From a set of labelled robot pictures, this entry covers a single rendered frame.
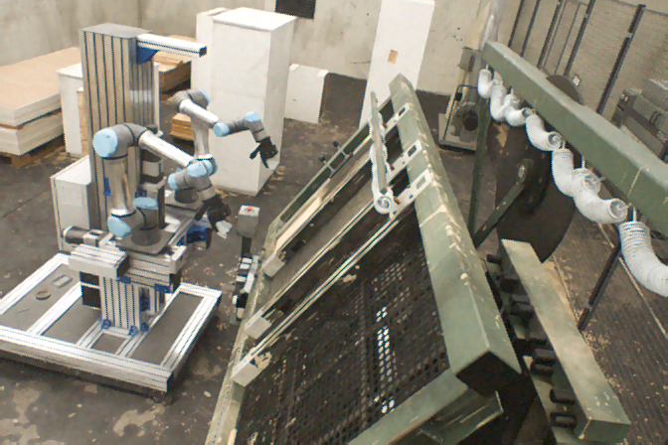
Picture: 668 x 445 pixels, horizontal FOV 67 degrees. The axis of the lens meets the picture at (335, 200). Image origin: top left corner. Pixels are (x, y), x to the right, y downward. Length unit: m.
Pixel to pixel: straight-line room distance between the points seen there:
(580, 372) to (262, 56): 4.13
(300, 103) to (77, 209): 5.16
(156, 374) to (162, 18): 9.54
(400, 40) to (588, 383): 5.23
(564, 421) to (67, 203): 2.61
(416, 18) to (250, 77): 2.13
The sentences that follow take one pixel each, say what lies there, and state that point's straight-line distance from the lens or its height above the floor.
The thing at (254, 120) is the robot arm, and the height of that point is 1.65.
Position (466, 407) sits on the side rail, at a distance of 1.26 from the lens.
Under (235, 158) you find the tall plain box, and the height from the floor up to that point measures 0.40.
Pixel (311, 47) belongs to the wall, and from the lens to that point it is 10.91.
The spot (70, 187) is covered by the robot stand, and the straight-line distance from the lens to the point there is 3.06.
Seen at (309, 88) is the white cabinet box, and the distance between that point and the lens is 7.69.
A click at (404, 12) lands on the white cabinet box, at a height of 1.92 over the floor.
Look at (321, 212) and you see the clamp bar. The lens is 2.59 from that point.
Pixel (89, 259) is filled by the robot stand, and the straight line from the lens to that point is 2.90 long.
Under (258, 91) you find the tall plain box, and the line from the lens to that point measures 5.03.
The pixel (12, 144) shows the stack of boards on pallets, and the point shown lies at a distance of 6.06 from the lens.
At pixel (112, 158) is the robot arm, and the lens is 2.50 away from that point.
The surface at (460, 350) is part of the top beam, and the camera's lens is 1.10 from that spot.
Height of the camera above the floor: 2.60
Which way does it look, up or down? 28 degrees down
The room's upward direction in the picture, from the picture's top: 10 degrees clockwise
